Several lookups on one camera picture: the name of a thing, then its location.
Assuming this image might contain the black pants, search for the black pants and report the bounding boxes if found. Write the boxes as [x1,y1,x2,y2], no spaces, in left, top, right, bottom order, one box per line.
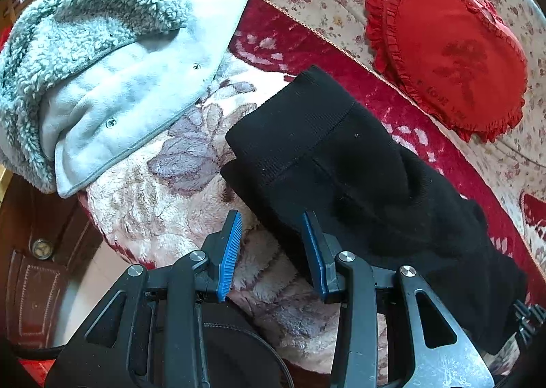
[219,65,530,357]

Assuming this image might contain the red heart-shaped pillow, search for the red heart-shaped pillow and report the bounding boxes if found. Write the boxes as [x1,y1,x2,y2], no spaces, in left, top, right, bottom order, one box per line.
[364,0,530,143]

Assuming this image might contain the black cable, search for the black cable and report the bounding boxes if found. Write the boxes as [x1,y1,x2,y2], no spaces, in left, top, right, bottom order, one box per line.
[12,342,71,361]

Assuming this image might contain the brown wooden cabinet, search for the brown wooden cabinet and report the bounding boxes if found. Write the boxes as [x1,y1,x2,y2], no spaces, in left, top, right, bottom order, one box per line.
[0,170,112,351]

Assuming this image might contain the red and cream plush blanket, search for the red and cream plush blanket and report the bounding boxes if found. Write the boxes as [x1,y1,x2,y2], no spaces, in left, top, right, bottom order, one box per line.
[77,0,546,377]

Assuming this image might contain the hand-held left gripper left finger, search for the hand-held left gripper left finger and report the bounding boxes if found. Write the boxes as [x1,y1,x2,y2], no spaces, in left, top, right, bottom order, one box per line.
[46,209,244,388]

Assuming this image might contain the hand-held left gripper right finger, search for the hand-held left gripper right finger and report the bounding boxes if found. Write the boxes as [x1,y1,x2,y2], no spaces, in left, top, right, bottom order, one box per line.
[302,212,496,388]

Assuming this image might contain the light grey fleece jacket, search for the light grey fleece jacket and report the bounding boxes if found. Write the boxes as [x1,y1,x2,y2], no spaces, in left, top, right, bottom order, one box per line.
[0,0,255,200]

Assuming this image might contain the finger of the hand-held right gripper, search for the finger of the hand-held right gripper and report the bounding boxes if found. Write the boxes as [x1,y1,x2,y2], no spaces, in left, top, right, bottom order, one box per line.
[509,300,546,343]

